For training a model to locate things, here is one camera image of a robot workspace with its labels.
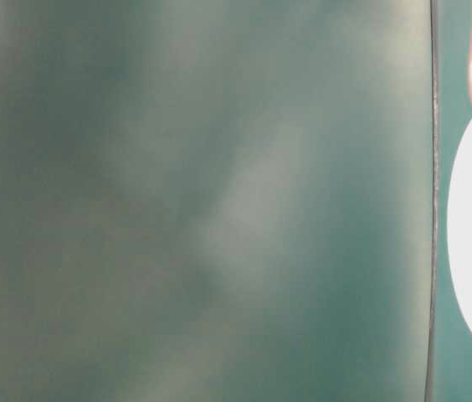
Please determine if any green table mat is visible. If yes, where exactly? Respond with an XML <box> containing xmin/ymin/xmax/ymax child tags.
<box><xmin>426</xmin><ymin>1</ymin><xmax>472</xmax><ymax>401</ymax></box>

